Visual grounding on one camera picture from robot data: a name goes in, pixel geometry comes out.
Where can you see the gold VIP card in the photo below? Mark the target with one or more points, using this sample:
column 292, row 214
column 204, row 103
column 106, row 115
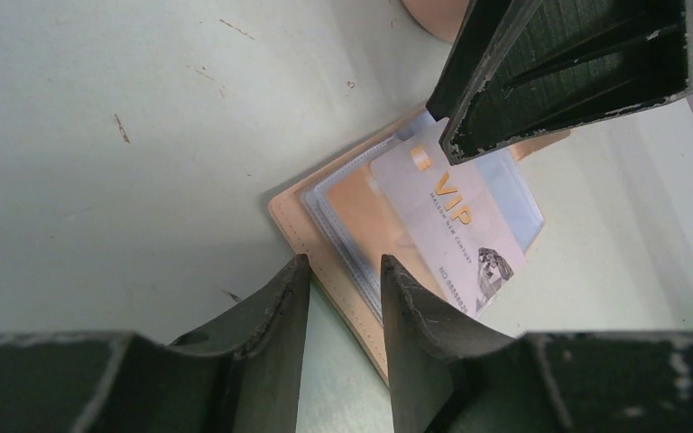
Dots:
column 374, row 226

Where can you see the silver white VIP card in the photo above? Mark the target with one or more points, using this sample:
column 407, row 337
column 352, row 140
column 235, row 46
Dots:
column 451, row 216

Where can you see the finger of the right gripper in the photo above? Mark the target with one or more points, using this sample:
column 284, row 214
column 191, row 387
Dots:
column 577, row 63
column 488, row 31

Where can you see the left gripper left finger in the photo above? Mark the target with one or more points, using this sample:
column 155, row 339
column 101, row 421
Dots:
column 239, row 372

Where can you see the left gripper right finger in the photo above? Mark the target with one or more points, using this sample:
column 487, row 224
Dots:
column 450, row 373

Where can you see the pink oval card tray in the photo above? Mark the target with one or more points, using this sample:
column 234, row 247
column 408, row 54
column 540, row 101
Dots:
column 441, row 18

